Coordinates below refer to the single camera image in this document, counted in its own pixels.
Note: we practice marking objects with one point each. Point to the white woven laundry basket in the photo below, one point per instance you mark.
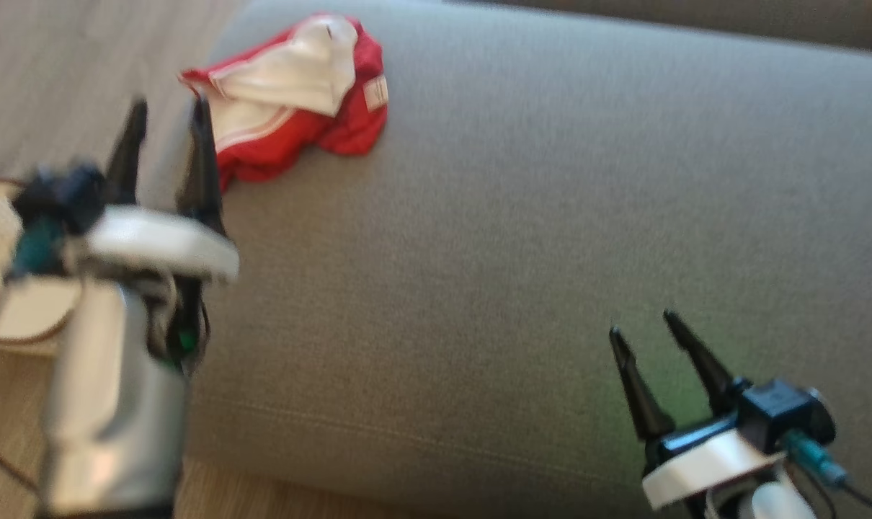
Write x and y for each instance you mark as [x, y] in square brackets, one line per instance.
[3, 288]

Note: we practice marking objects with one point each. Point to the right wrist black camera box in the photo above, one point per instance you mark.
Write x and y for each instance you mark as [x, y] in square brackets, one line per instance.
[782, 411]

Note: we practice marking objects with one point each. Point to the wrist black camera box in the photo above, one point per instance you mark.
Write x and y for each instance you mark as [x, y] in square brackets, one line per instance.
[782, 411]
[58, 198]

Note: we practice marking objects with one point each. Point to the red shirt with white sleeves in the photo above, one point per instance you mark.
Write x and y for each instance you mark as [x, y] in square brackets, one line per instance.
[292, 101]

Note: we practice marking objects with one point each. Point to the grey sofa seat cushion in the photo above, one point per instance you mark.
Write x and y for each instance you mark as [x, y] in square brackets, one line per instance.
[515, 252]

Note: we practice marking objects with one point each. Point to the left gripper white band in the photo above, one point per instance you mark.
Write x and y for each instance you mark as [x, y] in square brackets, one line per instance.
[162, 241]

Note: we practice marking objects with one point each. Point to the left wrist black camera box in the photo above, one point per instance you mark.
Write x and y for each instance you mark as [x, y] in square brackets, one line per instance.
[58, 198]

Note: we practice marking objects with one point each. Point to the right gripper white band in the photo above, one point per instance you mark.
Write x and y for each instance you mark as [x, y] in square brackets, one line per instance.
[703, 461]

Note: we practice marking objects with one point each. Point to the grey sofa back cushion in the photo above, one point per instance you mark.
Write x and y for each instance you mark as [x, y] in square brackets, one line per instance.
[695, 18]

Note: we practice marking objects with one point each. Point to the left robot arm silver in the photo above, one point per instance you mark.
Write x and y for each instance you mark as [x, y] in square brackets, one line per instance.
[112, 404]

